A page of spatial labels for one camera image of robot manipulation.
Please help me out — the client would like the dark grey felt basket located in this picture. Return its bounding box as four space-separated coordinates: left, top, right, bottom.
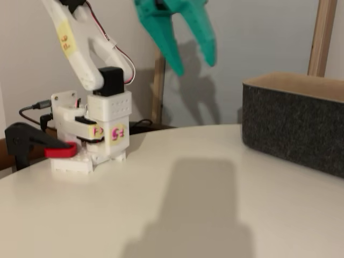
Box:
241 71 344 180

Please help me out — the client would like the large black red clamp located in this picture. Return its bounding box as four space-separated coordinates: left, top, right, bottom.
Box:
4 122 78 173

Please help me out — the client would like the red white servo wire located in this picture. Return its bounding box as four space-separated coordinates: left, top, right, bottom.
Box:
87 2 137 86

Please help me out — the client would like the light wooden post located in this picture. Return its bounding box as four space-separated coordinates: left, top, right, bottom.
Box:
151 49 167 126
307 0 339 77

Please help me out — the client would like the grey usb cable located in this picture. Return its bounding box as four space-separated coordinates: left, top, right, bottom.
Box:
18 99 53 127

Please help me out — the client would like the black barrel plug cable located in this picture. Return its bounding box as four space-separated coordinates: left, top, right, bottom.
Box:
39 112 54 132

